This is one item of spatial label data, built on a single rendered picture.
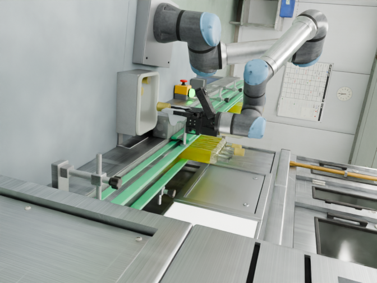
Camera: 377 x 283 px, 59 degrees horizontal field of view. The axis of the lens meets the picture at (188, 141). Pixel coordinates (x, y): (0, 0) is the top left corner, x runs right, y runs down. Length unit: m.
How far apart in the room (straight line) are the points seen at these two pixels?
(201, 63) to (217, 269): 1.06
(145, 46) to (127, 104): 0.23
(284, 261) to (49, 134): 0.70
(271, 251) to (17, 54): 0.67
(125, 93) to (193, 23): 0.36
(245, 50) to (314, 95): 5.94
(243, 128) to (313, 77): 6.16
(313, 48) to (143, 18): 0.66
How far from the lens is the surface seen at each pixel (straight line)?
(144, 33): 1.30
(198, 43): 1.32
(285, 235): 1.26
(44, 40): 0.92
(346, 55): 7.29
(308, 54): 1.44
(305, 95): 7.29
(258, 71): 1.08
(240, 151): 1.50
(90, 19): 1.07
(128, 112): 1.22
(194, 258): 0.43
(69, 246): 0.47
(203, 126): 1.18
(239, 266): 0.43
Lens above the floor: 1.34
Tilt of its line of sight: 16 degrees down
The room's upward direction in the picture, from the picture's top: 100 degrees clockwise
